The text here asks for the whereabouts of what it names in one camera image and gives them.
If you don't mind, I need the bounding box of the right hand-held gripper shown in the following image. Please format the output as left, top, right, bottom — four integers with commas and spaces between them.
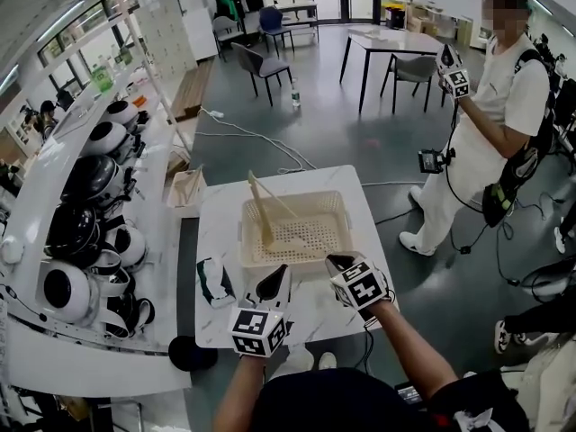
323, 250, 397, 321

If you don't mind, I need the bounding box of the black floor cable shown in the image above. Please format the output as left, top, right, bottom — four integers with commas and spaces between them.
373, 195, 415, 227

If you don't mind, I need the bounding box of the wooden bench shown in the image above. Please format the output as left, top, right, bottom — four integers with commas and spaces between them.
169, 58, 216, 123

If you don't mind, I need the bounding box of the white marble table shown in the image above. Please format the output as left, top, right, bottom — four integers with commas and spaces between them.
193, 164, 400, 349

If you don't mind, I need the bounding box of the stack of cardboard boxes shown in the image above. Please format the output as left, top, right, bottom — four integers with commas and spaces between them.
407, 4, 473, 44

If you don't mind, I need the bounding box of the white floor cable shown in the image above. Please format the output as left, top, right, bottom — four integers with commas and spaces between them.
191, 108, 415, 188

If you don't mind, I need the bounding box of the person's left white shoe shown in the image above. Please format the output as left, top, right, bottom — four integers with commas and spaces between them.
278, 344, 315, 377

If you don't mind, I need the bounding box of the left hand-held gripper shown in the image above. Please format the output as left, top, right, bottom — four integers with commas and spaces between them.
228, 263, 293, 358

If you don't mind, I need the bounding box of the wooden clothes hanger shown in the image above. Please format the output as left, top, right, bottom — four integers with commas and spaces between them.
246, 170, 337, 260

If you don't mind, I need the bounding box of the white ornate chair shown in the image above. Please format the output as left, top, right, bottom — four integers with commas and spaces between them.
521, 330, 576, 432

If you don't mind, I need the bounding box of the white curved shelf unit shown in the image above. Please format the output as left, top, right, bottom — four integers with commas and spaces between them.
0, 11, 199, 398

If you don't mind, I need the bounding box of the narrow white table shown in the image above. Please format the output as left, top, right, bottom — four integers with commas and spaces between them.
274, 0, 320, 44

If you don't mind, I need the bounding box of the blue chair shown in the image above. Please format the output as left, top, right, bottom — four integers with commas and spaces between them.
258, 5, 296, 58

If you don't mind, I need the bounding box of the row of white black helmets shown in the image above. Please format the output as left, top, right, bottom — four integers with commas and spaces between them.
42, 99, 157, 339

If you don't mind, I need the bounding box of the small beige tray with sticks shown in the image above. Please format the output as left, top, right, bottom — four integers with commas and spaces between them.
166, 164, 207, 219

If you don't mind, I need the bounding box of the person's right forearm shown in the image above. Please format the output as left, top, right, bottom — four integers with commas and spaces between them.
366, 301, 458, 400

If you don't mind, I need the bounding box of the white table with black legs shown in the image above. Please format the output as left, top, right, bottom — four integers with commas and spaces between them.
339, 27, 446, 114

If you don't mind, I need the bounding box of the beige perforated plastic basket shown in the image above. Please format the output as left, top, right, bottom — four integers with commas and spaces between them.
237, 190, 355, 283

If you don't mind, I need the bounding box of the person's dark shirt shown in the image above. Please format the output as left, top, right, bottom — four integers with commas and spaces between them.
251, 366, 530, 432

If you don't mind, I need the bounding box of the grey chair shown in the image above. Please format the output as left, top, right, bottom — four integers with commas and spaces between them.
229, 41, 293, 107
380, 53, 445, 114
211, 14, 247, 62

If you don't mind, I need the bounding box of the person's left forearm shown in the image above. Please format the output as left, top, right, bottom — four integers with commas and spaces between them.
211, 353, 266, 432

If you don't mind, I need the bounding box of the black round stool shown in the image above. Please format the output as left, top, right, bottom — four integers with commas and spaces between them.
167, 334, 220, 373

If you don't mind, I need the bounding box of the plain white cabinet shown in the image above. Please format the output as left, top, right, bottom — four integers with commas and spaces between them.
182, 6, 221, 62

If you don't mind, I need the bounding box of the white locker cabinet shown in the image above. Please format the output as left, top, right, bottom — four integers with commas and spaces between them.
134, 0, 199, 74

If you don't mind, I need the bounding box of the yellow black bin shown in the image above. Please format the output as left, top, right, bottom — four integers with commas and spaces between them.
384, 0, 409, 30

